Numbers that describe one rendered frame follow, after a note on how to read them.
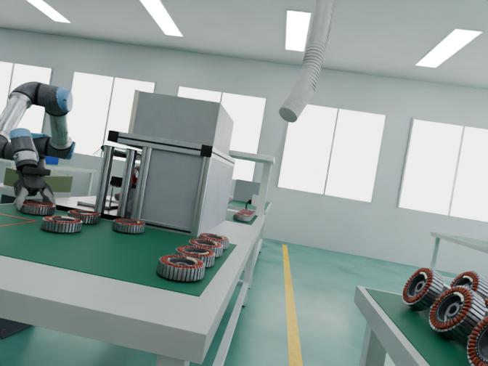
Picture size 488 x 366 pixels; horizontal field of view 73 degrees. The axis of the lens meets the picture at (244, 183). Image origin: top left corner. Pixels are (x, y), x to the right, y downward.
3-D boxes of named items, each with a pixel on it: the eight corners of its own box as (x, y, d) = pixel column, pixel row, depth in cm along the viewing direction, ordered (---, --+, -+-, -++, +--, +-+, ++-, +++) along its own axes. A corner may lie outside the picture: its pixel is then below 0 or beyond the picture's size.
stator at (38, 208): (14, 210, 123) (15, 200, 123) (44, 210, 132) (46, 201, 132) (29, 216, 117) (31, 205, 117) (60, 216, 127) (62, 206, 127)
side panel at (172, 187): (131, 224, 134) (144, 147, 133) (134, 224, 137) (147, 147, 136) (197, 237, 131) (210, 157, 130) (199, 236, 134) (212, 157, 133)
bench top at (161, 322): (-304, 247, 64) (-300, 221, 64) (147, 200, 282) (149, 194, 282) (201, 364, 53) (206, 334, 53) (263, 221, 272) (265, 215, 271)
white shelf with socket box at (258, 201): (216, 211, 237) (226, 149, 237) (224, 208, 274) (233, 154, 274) (263, 220, 234) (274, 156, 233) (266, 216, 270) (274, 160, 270)
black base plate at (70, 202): (27, 204, 141) (27, 199, 141) (105, 198, 204) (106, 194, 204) (131, 224, 136) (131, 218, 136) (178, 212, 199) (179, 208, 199)
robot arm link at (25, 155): (39, 152, 133) (17, 149, 126) (41, 162, 132) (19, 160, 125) (30, 160, 136) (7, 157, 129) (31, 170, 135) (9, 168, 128)
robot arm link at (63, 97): (51, 144, 204) (41, 76, 162) (78, 149, 209) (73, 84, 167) (45, 160, 198) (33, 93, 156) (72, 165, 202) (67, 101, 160)
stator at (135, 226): (110, 232, 113) (112, 221, 113) (112, 226, 123) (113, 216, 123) (144, 235, 117) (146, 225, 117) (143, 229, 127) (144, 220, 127)
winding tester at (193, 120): (127, 134, 146) (134, 88, 145) (162, 147, 189) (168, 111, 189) (212, 148, 141) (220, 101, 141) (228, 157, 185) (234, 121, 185)
